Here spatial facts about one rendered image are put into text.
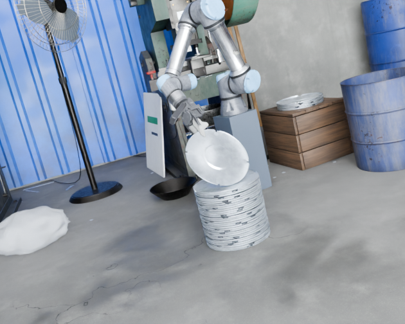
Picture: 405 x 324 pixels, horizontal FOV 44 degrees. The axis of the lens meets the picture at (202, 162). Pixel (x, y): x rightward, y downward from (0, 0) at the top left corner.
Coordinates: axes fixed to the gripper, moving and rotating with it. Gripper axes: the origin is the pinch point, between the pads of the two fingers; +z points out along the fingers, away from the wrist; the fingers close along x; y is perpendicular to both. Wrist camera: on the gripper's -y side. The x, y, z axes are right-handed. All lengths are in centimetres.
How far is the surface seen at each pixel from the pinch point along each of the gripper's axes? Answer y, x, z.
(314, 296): -25, -24, 82
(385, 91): 92, -23, 26
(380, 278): -6, -33, 90
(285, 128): 87, 39, -4
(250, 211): -2.9, 2.6, 40.0
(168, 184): 34, 97, -26
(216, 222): -13.9, 10.9, 35.1
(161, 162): 56, 121, -54
